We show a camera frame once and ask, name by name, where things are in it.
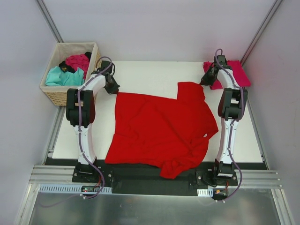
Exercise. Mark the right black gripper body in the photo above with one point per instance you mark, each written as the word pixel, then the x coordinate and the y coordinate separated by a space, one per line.
pixel 206 79

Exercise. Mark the red t shirt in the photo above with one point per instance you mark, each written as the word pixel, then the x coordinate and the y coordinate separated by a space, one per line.
pixel 171 134

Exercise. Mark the woven wicker basket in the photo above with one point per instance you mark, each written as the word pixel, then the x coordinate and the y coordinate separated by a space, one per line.
pixel 58 94

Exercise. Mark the magenta t shirt in basket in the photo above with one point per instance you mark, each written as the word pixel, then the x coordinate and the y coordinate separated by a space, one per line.
pixel 78 61

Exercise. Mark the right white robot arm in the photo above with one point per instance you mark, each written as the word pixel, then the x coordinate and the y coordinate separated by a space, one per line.
pixel 231 110

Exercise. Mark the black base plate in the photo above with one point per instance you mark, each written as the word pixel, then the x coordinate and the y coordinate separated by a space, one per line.
pixel 139 179

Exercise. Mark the folded magenta t shirt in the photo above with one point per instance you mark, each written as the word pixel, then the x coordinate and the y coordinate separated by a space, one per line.
pixel 238 73

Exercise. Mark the right grey cable duct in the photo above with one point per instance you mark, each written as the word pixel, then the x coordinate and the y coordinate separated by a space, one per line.
pixel 205 192

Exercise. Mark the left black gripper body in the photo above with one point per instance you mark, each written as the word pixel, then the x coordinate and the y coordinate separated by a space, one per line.
pixel 113 87

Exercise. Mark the left grey cable duct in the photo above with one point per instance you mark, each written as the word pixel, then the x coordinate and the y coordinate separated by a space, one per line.
pixel 74 189

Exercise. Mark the grey cable duct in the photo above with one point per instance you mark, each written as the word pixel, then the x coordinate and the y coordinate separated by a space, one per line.
pixel 205 192
pixel 74 189

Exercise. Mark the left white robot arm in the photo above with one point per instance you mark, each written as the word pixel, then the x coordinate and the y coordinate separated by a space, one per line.
pixel 81 110

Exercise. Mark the teal t shirt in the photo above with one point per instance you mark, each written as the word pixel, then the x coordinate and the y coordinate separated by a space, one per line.
pixel 57 78

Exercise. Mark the black t shirt in basket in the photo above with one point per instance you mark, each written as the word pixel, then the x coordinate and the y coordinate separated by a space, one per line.
pixel 65 68

